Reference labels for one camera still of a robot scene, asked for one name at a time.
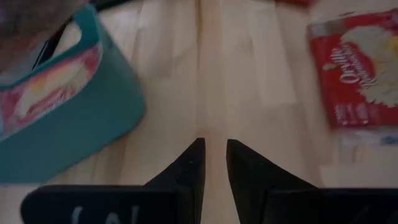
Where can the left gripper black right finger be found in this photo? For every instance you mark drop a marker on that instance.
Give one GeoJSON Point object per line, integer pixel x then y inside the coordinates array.
{"type": "Point", "coordinates": [280, 205]}

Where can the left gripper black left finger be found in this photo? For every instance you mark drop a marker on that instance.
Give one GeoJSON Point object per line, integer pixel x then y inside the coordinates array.
{"type": "Point", "coordinates": [155, 202]}

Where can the teal plastic basket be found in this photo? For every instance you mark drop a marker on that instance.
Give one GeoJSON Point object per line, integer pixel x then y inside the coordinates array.
{"type": "Point", "coordinates": [93, 124]}

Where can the red Orville popcorn bag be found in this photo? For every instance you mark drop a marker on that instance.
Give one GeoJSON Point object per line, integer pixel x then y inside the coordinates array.
{"type": "Point", "coordinates": [348, 99]}
{"type": "Point", "coordinates": [46, 90]}

